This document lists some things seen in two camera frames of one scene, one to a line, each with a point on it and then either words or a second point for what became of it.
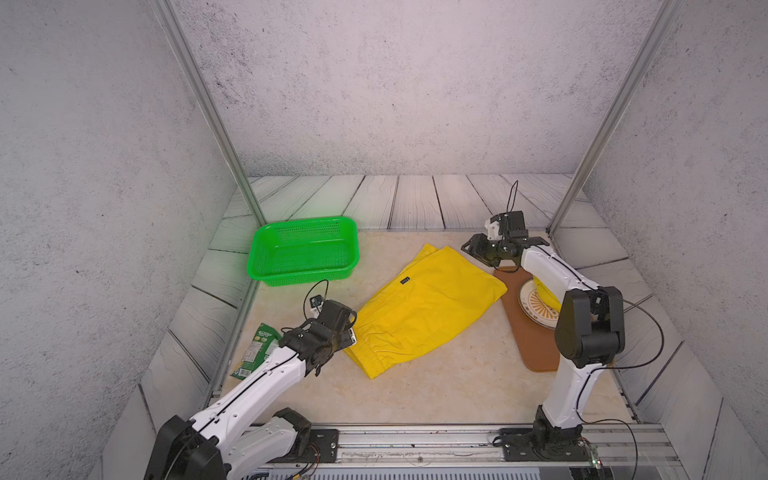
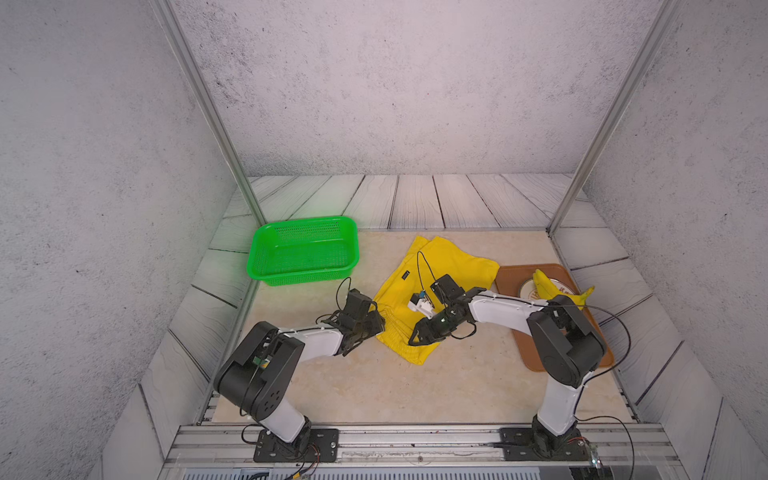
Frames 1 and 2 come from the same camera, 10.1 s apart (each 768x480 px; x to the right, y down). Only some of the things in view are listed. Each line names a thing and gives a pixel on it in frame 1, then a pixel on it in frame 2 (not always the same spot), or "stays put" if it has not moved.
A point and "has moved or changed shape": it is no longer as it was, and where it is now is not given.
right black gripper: [477, 242] to [424, 332]
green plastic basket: [304, 250] stays put
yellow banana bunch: [546, 295] stays put
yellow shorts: [434, 289] has moved or changed shape
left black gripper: [347, 334] to [376, 323]
